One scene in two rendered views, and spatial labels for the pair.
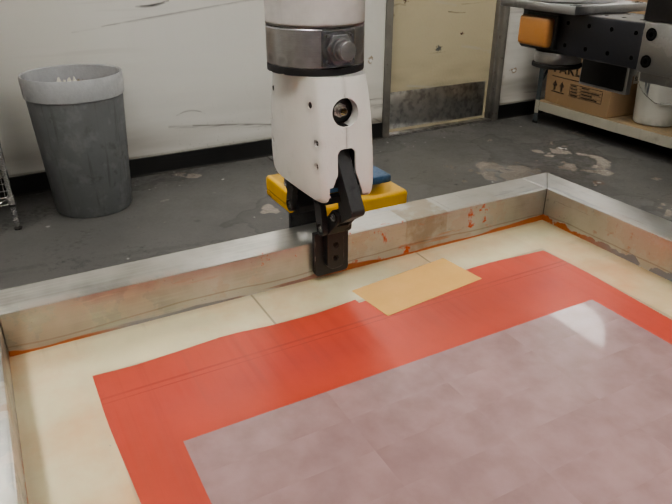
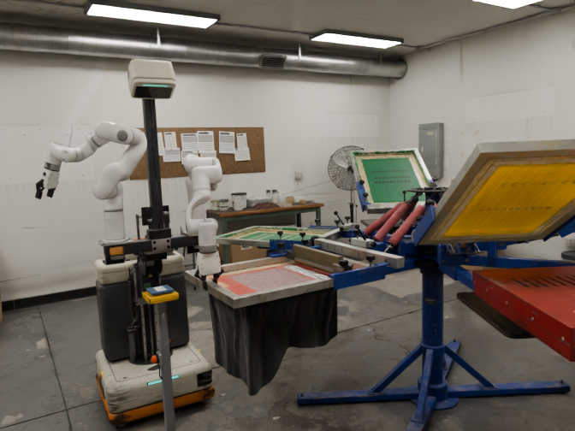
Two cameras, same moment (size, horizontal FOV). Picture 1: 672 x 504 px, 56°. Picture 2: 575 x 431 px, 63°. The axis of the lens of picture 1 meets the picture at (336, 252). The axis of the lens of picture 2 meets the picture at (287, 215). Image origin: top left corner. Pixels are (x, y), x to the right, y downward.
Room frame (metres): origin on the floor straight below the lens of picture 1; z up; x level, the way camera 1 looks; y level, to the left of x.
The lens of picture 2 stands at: (0.24, 2.07, 1.54)
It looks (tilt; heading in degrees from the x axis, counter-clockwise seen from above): 7 degrees down; 267
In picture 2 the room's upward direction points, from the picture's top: 2 degrees counter-clockwise
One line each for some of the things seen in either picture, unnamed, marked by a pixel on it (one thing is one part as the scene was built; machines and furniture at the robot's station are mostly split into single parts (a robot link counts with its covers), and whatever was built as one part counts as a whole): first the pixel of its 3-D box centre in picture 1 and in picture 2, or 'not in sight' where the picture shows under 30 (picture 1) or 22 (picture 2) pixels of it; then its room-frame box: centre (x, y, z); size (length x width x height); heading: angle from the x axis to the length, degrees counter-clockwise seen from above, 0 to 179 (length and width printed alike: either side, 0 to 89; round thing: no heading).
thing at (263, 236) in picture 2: not in sight; (298, 225); (0.02, -1.14, 1.05); 1.08 x 0.61 x 0.23; 148
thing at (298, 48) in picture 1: (319, 43); (209, 247); (0.50, 0.01, 1.15); 0.09 x 0.07 x 0.03; 29
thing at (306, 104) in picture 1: (316, 120); (208, 261); (0.50, 0.02, 1.09); 0.10 x 0.07 x 0.11; 29
